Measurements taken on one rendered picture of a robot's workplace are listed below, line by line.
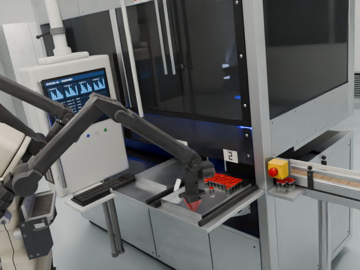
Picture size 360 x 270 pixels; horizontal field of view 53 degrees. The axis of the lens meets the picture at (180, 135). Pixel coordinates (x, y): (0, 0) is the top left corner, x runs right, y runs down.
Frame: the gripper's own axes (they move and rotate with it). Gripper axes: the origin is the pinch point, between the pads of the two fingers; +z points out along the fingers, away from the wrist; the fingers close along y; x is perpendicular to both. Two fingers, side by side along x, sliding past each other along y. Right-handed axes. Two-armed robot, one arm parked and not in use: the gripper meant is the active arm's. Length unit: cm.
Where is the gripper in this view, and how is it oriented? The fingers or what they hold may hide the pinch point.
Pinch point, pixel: (193, 212)
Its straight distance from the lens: 157.5
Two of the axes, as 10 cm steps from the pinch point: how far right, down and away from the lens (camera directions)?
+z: 0.5, 9.8, 2.1
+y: 7.3, -1.8, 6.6
